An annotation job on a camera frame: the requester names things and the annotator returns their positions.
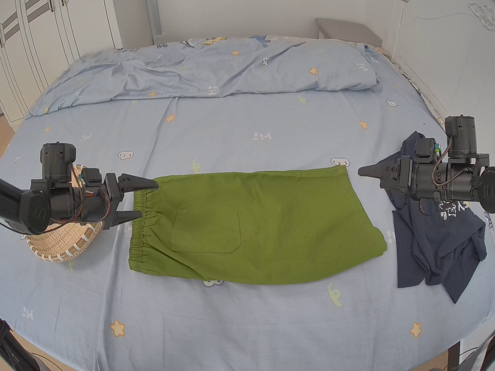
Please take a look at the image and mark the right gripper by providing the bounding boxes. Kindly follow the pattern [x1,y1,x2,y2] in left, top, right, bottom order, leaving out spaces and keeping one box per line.
[358,155,480,202]

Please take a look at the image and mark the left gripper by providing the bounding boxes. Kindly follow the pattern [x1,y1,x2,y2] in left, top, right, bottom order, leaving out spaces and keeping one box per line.
[49,172,158,231]

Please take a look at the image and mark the green shorts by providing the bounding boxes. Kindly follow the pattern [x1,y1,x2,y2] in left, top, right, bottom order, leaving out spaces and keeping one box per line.
[128,165,388,286]

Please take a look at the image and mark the round woven basket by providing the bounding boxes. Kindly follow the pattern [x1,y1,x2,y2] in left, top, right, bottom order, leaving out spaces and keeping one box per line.
[21,164,103,264]

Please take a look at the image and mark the bed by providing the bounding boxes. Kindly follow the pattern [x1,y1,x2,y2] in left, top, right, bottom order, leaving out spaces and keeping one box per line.
[0,0,495,371]

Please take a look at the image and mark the dark blue printed T-shirt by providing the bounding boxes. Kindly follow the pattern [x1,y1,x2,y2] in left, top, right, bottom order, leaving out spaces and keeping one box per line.
[385,131,488,304]

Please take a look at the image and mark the pale blue quilt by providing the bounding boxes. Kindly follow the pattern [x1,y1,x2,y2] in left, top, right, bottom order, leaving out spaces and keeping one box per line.
[26,34,383,120]

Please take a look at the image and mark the grey bedside table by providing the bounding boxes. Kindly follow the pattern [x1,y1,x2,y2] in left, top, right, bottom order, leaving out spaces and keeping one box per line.
[315,18,381,47]

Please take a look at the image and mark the white wardrobe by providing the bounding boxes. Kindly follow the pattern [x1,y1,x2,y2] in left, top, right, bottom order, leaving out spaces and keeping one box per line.
[0,0,123,123]

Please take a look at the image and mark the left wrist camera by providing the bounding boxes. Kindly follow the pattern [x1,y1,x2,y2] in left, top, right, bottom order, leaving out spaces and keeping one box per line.
[81,167,104,190]

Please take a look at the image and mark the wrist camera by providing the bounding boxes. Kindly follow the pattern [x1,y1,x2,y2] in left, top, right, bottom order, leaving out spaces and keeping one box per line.
[81,167,104,190]
[415,137,441,162]

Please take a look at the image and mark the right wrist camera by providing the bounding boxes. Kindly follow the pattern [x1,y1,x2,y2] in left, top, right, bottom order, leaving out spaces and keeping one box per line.
[415,137,441,162]

